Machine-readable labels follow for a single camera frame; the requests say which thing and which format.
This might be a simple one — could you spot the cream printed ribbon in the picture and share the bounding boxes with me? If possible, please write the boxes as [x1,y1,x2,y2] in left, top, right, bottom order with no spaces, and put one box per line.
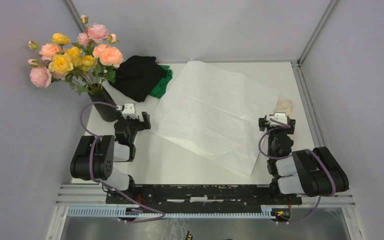
[274,99,294,116]

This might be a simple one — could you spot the white paper bouquet wrap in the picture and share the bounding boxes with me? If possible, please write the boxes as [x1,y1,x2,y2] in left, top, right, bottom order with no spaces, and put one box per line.
[150,60,280,175]

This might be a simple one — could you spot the peach rose stem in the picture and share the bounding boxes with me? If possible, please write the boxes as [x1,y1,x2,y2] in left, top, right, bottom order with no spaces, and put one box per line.
[92,33,124,83]
[27,40,62,61]

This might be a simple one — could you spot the yellow rose stem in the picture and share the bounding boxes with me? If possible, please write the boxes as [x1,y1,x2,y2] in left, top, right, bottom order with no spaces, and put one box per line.
[48,32,98,94]

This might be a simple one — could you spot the pink rose stem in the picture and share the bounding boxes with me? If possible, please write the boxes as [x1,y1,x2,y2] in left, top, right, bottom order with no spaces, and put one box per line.
[77,15,110,46]

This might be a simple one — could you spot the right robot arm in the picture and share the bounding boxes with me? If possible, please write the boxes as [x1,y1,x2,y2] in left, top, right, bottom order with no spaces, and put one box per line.
[258,112,350,204]

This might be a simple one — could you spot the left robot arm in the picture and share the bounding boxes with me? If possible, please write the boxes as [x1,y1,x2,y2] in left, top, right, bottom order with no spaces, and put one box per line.
[70,111,151,204]

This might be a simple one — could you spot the black cylindrical vase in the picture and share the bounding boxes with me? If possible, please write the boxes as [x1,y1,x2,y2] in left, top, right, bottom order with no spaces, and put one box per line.
[87,84,119,123]

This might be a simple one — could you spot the pink roses in vase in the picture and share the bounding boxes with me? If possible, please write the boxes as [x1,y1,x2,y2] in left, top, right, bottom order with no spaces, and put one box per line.
[27,58,70,88]

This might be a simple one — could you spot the green cloth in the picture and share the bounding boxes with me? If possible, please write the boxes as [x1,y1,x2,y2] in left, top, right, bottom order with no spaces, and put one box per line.
[149,65,173,99]

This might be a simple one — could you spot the black cloth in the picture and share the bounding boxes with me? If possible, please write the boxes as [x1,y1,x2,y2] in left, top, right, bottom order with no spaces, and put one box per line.
[109,55,168,102]

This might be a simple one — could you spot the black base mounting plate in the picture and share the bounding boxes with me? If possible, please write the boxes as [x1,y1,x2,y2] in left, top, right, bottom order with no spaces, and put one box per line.
[125,184,302,214]

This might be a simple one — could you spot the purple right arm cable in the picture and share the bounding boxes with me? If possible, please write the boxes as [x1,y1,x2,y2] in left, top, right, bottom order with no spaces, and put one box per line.
[257,117,337,225]

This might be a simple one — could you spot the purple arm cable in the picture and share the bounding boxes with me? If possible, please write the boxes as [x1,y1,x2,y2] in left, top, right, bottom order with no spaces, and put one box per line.
[79,101,168,224]
[257,117,337,225]

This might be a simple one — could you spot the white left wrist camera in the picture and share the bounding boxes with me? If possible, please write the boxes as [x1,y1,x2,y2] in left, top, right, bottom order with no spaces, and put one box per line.
[116,103,139,119]

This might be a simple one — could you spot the white slotted cable duct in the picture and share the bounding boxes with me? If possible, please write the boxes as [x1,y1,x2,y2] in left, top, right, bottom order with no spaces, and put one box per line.
[66,206,277,220]

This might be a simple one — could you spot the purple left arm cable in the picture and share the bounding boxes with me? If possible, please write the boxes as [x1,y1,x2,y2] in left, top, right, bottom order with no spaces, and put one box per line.
[79,101,168,224]

